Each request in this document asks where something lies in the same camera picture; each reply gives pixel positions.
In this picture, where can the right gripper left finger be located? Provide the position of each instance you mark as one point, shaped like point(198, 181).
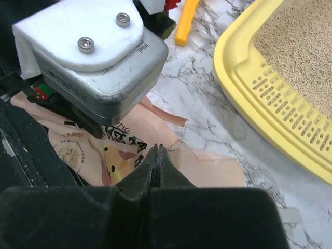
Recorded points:
point(80, 217)

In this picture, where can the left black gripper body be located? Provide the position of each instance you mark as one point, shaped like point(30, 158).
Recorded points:
point(38, 92)

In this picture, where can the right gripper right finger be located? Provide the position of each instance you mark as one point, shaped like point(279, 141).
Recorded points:
point(198, 200)

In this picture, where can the pink cat litter bag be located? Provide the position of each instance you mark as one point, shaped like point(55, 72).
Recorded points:
point(124, 146)

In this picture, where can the orange plastic scoop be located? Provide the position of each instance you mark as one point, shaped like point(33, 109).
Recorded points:
point(184, 25)

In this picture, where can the yellow litter box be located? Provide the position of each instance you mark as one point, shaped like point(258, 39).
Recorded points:
point(267, 102)

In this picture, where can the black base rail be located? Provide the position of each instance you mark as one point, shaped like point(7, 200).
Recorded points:
point(27, 157)

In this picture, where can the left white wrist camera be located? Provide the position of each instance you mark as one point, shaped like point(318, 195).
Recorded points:
point(96, 54)

